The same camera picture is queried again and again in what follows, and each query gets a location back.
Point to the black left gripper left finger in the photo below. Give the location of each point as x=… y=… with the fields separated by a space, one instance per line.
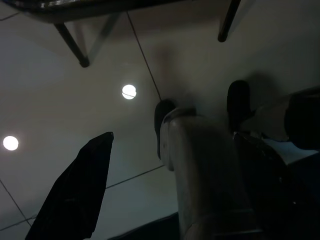
x=75 y=195

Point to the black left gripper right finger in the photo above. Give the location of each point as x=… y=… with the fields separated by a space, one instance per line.
x=270 y=195

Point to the silver robot right leg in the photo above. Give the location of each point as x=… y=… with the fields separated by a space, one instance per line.
x=270 y=117

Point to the black robot left foot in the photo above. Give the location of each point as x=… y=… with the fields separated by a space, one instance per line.
x=161 y=117

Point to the black legged table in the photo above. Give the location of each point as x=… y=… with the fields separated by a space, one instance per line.
x=75 y=47

